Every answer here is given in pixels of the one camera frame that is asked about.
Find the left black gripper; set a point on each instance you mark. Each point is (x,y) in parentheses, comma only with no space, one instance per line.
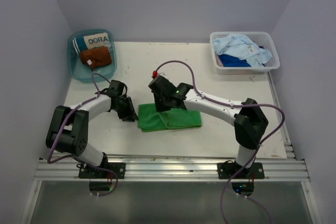
(130,114)

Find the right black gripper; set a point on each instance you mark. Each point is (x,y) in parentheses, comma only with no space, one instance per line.
(159,108)

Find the green microfiber towel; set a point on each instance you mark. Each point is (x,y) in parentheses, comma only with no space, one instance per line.
(175,119)

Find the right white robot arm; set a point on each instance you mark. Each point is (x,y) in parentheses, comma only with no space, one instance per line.
(246,117)

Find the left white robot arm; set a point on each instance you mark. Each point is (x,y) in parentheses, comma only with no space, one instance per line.
(68,131)

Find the blue plastic tub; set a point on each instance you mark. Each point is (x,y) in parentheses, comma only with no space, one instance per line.
(81,72)

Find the brown rolled towel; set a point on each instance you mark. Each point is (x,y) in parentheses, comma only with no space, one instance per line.
(96,57)

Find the pink towel in basket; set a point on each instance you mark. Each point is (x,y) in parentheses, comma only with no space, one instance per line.
(219,63)

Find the dark blue towel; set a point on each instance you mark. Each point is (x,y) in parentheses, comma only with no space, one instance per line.
(230,61)

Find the Dora printed rolled towel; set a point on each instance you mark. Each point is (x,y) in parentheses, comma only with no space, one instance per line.
(83,43)

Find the light blue towel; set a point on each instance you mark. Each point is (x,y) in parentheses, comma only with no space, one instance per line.
(242,47)

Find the white plastic basket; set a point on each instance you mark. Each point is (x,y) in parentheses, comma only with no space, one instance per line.
(262,39)

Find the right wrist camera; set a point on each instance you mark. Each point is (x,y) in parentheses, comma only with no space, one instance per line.
(155,74)

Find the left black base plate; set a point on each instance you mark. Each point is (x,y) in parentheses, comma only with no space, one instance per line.
(109,170)

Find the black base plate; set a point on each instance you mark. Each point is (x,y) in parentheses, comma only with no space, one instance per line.
(109,170)
(227,169)

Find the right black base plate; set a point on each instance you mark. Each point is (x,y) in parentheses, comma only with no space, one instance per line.
(227,169)

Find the aluminium mounting rail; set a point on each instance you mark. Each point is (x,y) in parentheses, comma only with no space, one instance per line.
(174,169)

